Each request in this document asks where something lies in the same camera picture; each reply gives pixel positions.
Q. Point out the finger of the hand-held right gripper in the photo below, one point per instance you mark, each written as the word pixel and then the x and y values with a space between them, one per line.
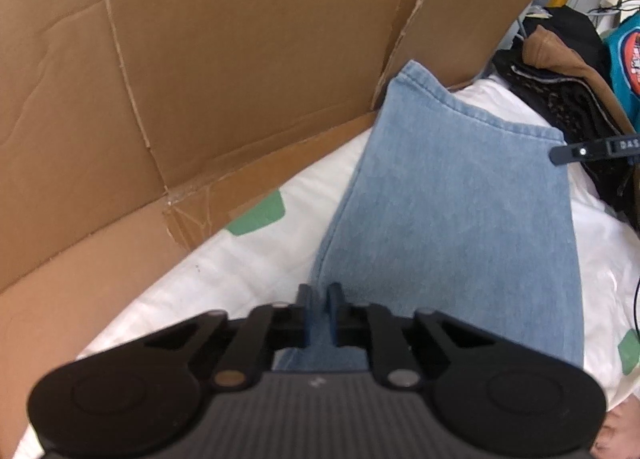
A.
pixel 580 153

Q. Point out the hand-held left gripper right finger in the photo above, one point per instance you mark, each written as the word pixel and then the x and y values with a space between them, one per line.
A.
pixel 334 319

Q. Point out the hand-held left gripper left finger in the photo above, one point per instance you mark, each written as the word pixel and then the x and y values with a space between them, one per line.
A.
pixel 305 319

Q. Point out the blue denim jeans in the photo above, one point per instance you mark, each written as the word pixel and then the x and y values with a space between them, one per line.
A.
pixel 450 214

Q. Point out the black garment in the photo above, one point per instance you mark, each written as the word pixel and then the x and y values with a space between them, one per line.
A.
pixel 570 104

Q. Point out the cream bear print blanket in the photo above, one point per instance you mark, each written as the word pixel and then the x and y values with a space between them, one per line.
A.
pixel 250 279

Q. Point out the brown cardboard sheet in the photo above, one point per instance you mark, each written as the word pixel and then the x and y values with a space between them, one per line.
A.
pixel 225 64

